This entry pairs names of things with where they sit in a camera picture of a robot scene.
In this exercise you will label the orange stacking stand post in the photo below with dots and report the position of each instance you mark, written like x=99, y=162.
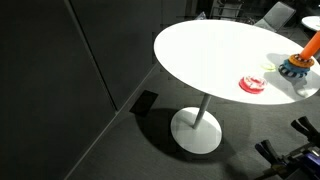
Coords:
x=312, y=47

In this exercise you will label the black clamp handles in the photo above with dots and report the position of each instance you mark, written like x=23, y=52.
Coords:
x=266, y=150
x=304, y=126

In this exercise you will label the round white pedestal table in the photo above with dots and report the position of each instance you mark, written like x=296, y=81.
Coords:
x=228, y=60

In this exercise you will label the black clamp handles lower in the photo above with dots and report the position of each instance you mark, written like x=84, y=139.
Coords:
x=266, y=150

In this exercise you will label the black floor plate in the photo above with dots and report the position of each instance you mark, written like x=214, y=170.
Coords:
x=144, y=103

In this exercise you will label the grey chair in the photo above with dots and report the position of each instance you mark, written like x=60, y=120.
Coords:
x=276, y=17

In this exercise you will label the black clamp handles right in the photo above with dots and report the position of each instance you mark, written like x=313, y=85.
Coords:
x=304, y=126

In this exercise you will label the metal frame chair background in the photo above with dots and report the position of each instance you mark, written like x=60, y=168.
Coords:
x=226, y=9

